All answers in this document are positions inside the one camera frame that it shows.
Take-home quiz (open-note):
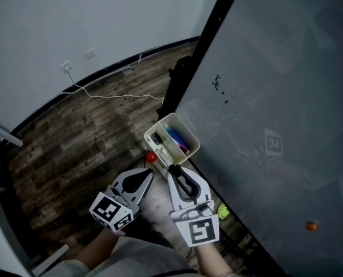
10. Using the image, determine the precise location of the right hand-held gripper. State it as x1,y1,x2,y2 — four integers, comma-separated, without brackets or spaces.
166,167,221,248

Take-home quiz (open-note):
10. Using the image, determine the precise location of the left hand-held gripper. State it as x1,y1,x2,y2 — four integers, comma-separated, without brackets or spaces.
88,167,155,233

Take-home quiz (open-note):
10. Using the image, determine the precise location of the person's right forearm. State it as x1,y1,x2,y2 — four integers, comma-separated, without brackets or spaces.
194,242,237,277

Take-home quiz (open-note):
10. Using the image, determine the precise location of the person's left forearm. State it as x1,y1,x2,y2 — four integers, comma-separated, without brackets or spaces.
73,226,128,271

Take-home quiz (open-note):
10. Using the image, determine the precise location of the black-framed whiteboard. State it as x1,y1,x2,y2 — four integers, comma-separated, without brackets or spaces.
156,0,343,277

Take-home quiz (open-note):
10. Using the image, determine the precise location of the green round magnet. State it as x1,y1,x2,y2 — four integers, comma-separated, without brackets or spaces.
217,203,232,220

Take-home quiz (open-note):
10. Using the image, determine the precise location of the blue plastic item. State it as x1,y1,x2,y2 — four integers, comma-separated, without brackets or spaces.
164,125,187,148

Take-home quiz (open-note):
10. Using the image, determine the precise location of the white plastic holder box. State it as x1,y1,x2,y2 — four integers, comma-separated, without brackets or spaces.
144,113,201,167

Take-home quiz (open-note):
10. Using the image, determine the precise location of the person's light sweatshirt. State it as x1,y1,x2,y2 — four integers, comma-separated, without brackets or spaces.
43,235,200,277

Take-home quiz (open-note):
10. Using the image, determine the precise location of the black stand clamp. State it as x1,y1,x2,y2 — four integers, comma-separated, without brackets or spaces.
167,55,193,79

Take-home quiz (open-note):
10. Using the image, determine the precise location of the white shelf unit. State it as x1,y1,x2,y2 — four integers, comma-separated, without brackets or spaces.
0,113,71,277

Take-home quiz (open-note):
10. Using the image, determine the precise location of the black headset cable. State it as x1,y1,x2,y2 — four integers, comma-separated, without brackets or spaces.
148,268,199,277

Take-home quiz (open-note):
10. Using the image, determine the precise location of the white power cable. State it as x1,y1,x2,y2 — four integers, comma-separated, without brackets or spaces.
62,69,166,101

